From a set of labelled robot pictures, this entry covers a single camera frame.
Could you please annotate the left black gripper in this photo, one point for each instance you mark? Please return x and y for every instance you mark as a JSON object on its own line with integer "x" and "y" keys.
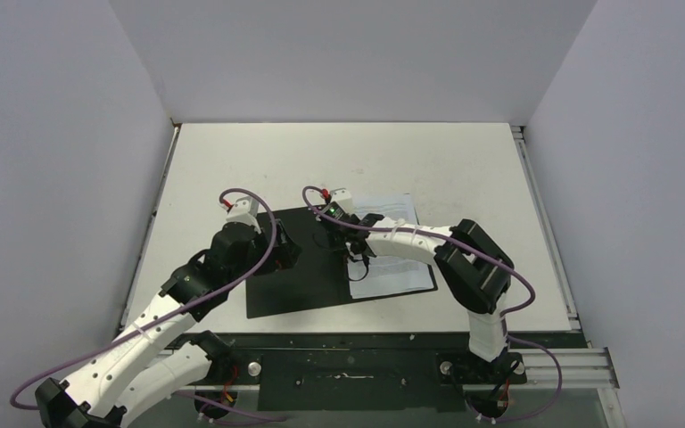
{"x": 283, "y": 256}

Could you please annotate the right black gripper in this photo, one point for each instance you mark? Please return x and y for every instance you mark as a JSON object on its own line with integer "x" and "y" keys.
{"x": 350, "y": 225}

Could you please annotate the cream and black file folder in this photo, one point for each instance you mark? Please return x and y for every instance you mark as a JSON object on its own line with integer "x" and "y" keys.
{"x": 318, "y": 280}

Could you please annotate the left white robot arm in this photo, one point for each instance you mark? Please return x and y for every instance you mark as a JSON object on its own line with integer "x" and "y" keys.
{"x": 116, "y": 386}

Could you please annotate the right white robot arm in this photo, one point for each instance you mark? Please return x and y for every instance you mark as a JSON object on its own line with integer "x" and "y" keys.
{"x": 468, "y": 260}

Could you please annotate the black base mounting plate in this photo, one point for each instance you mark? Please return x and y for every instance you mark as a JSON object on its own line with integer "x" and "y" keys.
{"x": 360, "y": 371}

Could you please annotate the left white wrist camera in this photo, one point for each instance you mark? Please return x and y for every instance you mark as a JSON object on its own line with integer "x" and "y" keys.
{"x": 244, "y": 211}

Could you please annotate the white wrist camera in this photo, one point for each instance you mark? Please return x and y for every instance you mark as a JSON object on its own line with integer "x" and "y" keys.
{"x": 244, "y": 211}
{"x": 338, "y": 201}

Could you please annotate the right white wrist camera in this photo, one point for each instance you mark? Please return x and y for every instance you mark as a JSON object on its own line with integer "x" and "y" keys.
{"x": 338, "y": 201}

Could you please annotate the aluminium frame rail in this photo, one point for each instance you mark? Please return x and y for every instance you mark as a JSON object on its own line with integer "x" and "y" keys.
{"x": 558, "y": 381}

